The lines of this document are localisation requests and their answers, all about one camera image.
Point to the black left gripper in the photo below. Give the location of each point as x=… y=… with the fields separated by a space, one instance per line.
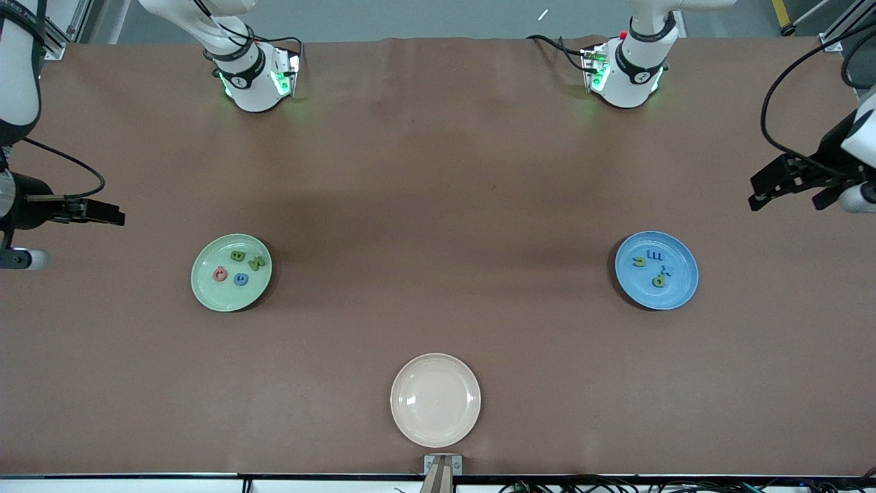
x=827 y=157

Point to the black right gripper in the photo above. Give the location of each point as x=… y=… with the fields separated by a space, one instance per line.
x=29 y=203

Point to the red letter Q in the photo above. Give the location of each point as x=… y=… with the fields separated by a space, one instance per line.
x=214 y=274

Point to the blue lowercase letter m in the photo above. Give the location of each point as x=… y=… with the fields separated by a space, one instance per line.
x=655 y=255

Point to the blue letter G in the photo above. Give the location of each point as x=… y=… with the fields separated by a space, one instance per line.
x=235 y=279

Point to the green lowercase letter p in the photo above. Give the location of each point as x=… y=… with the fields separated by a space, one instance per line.
x=658 y=281

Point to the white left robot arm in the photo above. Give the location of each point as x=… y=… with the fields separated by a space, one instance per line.
x=629 y=75

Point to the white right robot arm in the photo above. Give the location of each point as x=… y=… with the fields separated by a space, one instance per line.
x=250 y=82

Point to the blue plate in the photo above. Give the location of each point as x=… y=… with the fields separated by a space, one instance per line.
x=677 y=291

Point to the light green plate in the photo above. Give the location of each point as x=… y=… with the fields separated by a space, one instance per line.
x=226 y=298

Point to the black stand foot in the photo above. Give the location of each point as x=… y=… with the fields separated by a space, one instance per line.
x=789 y=29

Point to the brown table cover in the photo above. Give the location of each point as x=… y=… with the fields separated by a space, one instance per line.
x=438 y=171

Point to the cream plate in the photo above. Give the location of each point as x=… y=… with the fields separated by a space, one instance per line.
x=435 y=400

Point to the aluminium frame profile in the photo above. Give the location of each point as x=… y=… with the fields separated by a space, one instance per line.
x=831 y=42
x=55 y=49

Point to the grey metal bracket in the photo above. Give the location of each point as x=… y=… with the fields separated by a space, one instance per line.
x=429 y=465

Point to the aluminium profile post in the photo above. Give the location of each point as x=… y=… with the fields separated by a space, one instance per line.
x=438 y=483

